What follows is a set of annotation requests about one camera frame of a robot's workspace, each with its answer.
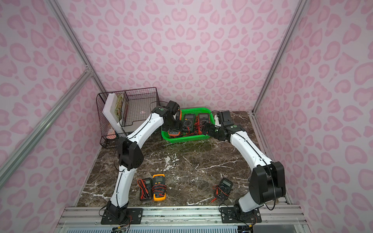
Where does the orange Victor multimeter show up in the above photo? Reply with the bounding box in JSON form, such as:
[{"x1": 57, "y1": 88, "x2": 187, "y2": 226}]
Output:
[{"x1": 168, "y1": 109, "x2": 182, "y2": 138}]

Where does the red Aneng large multimeter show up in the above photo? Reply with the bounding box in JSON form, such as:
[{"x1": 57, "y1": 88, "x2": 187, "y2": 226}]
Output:
[{"x1": 196, "y1": 113, "x2": 210, "y2": 135}]

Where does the small green multimeter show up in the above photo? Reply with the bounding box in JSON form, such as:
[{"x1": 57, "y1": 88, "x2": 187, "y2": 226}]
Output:
[{"x1": 210, "y1": 178, "x2": 233, "y2": 203}]

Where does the yellow Aneng multimeter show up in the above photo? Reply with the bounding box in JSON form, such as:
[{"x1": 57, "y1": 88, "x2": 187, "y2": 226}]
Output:
[{"x1": 152, "y1": 174, "x2": 167, "y2": 202}]

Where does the small black multimeter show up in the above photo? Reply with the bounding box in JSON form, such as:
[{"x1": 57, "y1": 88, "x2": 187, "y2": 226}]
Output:
[{"x1": 137, "y1": 178, "x2": 153, "y2": 202}]

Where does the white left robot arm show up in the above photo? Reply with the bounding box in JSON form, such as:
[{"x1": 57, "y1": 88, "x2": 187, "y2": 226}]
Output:
[{"x1": 104, "y1": 101, "x2": 180, "y2": 219}]

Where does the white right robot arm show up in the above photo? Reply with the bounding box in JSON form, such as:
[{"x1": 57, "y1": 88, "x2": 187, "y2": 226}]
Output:
[{"x1": 201, "y1": 111, "x2": 286, "y2": 214}]

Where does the green plastic basket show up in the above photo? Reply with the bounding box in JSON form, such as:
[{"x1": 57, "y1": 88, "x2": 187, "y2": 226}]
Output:
[{"x1": 161, "y1": 107, "x2": 215, "y2": 143}]

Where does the black wire basket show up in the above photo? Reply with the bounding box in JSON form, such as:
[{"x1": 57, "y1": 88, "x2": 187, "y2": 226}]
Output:
[{"x1": 96, "y1": 87, "x2": 160, "y2": 149}]

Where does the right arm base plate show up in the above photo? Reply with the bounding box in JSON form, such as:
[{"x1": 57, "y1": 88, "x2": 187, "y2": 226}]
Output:
[{"x1": 218, "y1": 204, "x2": 262, "y2": 225}]

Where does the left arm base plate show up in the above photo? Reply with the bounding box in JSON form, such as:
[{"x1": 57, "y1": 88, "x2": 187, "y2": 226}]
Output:
[{"x1": 101, "y1": 208, "x2": 143, "y2": 225}]

